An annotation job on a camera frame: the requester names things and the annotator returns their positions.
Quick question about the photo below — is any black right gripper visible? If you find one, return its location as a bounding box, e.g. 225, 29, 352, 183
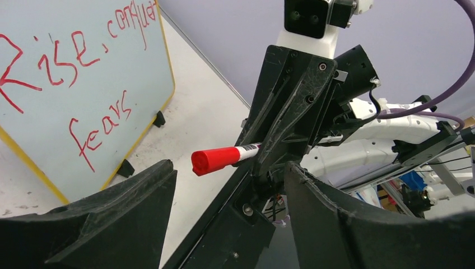
236, 45, 380, 177

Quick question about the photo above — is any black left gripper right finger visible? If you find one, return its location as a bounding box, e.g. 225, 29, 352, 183
284, 162, 474, 268

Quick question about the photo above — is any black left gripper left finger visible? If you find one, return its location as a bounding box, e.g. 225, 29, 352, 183
1, 160, 177, 268

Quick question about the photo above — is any white marker pen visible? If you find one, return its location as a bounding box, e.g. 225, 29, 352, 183
190, 142, 263, 177

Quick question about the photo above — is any red marker cap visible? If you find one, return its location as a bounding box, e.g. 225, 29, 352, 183
191, 147, 240, 176

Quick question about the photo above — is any yellow-framed whiteboard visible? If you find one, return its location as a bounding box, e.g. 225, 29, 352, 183
1, 1, 175, 204

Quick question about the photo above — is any black-footed wire whiteboard stand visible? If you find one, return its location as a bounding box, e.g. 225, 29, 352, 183
116, 111, 166, 178

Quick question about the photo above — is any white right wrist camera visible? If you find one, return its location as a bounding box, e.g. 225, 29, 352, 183
276, 0, 374, 59

